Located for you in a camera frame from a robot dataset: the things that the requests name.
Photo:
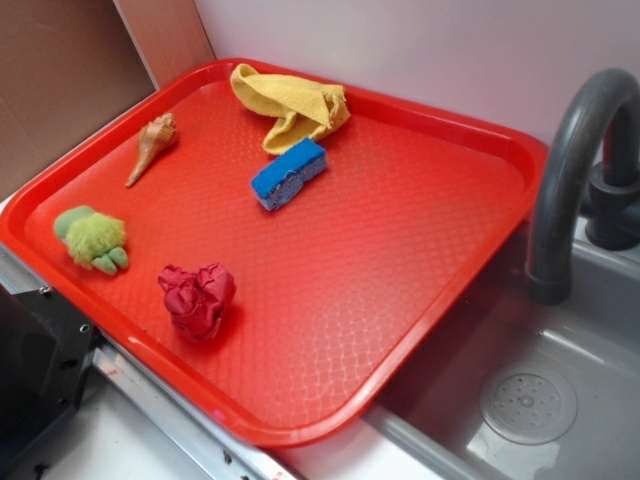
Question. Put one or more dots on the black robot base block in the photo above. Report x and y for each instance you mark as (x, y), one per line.
(46, 348)

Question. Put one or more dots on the red plastic tray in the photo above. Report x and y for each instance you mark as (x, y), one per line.
(333, 290)

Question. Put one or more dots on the blue sponge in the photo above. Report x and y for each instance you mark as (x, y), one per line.
(280, 181)

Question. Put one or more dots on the yellow cloth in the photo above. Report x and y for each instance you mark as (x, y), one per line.
(302, 108)

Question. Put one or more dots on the crumpled red paper ball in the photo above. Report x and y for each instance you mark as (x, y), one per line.
(196, 301)

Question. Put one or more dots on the tan spiral seashell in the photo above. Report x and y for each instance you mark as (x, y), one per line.
(157, 136)

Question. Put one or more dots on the green fuzzy plush toy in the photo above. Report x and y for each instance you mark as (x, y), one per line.
(93, 240)

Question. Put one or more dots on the grey plastic sink basin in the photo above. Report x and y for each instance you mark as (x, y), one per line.
(504, 388)

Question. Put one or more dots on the grey curved faucet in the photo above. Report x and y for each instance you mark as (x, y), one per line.
(592, 170)

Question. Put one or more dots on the brown cardboard panel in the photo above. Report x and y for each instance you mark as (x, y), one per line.
(70, 67)

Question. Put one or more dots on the aluminium rail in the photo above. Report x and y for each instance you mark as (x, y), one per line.
(131, 426)

